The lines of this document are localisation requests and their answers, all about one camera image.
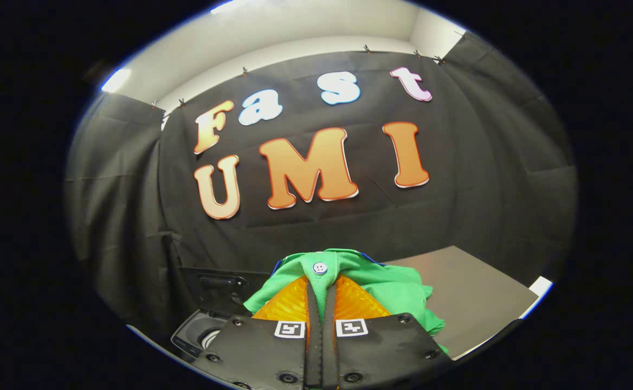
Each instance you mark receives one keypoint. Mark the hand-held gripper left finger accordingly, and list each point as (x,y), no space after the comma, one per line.
(312,352)

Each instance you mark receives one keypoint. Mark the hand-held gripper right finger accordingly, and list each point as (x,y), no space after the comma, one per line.
(330,352)

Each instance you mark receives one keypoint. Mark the green polo shirt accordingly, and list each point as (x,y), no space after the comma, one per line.
(398,292)

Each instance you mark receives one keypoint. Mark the black backdrop cloth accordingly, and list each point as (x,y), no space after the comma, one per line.
(457,206)

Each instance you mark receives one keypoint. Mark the row of black cloth clips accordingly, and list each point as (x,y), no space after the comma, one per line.
(367,49)

